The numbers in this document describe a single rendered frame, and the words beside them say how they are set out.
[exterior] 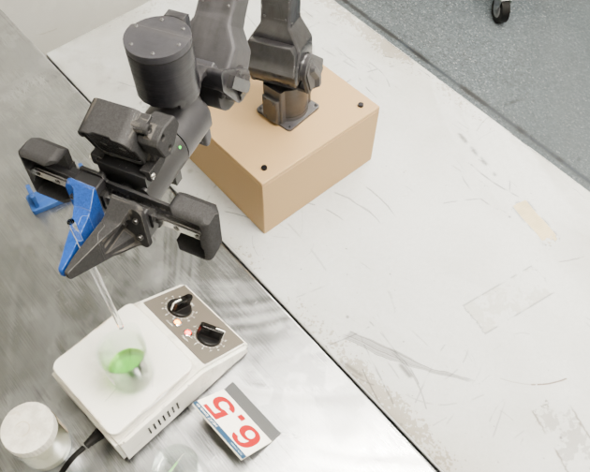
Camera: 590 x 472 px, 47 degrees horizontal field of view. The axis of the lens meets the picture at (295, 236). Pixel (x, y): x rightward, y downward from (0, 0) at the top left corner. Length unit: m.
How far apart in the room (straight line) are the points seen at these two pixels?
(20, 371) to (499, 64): 2.08
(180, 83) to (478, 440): 0.56
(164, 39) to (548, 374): 0.64
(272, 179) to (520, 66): 1.85
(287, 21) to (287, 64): 0.05
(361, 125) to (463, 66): 1.64
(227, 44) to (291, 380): 0.43
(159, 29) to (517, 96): 2.03
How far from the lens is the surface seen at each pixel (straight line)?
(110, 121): 0.57
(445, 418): 0.90
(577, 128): 2.52
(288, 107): 0.95
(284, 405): 0.88
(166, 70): 0.59
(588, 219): 1.10
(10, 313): 1.00
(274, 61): 0.87
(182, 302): 0.88
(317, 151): 0.94
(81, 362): 0.84
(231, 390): 0.89
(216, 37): 0.69
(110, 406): 0.81
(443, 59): 2.61
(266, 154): 0.93
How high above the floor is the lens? 1.74
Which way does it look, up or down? 57 degrees down
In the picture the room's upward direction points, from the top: 1 degrees clockwise
